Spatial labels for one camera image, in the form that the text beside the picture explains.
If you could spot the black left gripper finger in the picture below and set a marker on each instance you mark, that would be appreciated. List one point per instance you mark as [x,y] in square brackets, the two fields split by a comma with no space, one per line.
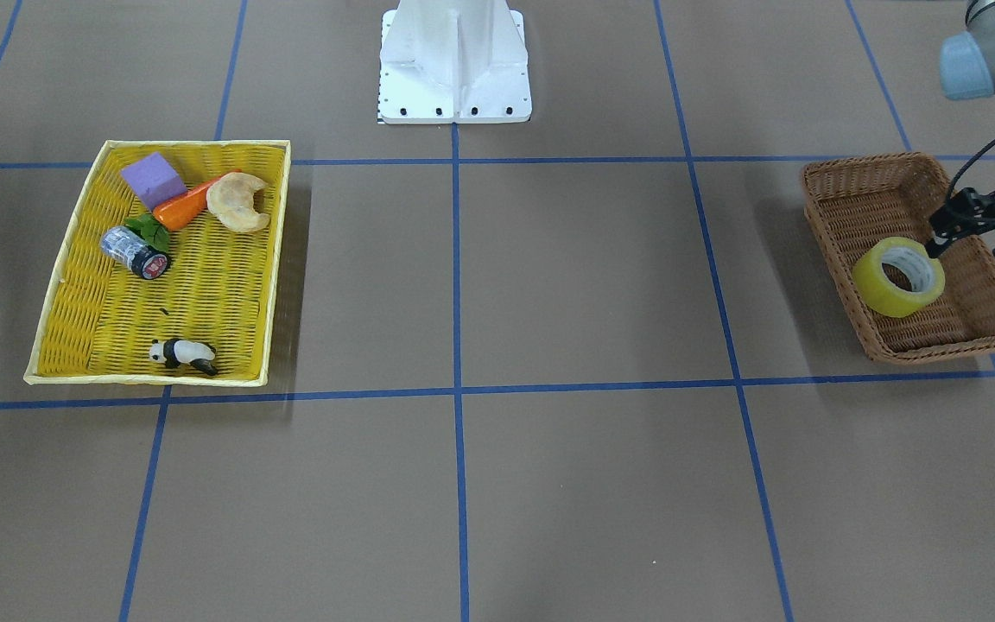
[957,218]

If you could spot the yellow clear tape roll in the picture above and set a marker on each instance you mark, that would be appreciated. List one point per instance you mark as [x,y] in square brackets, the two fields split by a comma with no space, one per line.
[896,277]

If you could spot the brown wicker basket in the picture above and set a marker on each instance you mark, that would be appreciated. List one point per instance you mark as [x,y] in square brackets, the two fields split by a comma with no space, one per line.
[854,203]

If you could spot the yellow woven plastic basket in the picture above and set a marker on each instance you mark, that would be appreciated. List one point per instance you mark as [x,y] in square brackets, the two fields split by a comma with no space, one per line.
[98,319]

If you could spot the toy croissant bread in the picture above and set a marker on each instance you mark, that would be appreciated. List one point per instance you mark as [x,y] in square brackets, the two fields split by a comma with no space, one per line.
[231,200]

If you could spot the toy carrot with leaves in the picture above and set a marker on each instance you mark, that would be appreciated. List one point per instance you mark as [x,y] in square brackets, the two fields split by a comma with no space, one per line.
[155,228]

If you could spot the panda figurine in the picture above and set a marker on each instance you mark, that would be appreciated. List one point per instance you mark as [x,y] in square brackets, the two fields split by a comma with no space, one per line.
[174,353]

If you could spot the purple foam cube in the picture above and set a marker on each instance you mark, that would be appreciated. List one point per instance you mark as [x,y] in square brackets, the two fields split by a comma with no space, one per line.
[153,180]

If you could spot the silver black battery can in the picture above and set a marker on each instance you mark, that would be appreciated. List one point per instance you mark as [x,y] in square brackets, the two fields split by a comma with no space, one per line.
[129,249]

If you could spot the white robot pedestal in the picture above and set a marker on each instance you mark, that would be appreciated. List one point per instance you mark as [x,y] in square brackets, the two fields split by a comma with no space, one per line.
[453,62]

